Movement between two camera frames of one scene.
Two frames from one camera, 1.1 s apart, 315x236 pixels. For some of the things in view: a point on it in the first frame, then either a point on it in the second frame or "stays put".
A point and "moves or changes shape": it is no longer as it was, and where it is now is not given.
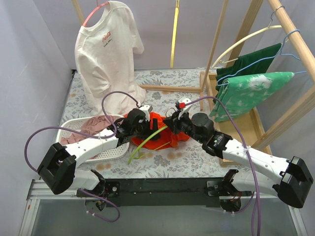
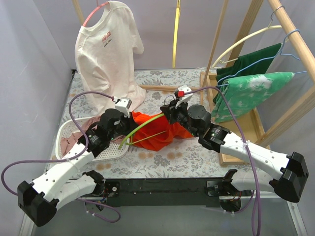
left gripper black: [148, 126] to [128, 123]
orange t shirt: [169, 138] moves or changes shape
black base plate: [163, 192] stays put
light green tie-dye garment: [240, 94] stays put
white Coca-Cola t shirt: [105, 53] stays put
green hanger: [143, 140] moves or changes shape
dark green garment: [259, 62] stays put
